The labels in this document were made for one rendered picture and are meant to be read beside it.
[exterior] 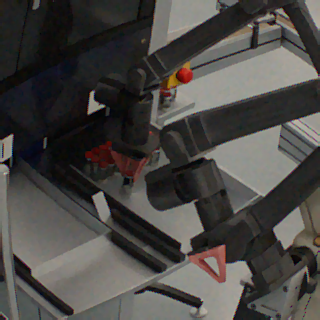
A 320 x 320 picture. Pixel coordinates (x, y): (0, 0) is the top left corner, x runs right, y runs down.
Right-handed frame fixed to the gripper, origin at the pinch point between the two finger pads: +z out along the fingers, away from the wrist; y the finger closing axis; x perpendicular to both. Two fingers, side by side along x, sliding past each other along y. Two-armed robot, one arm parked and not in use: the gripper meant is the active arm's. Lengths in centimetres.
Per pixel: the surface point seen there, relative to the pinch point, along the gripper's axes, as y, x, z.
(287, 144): -4, -100, 44
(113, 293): -15.2, 33.6, 5.0
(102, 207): -0.5, 12.3, 1.2
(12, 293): -19, 81, -28
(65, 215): 6.5, 16.7, 4.3
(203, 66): 12, -59, 4
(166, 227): -12.5, 6.2, 4.4
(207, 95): 60, -178, 90
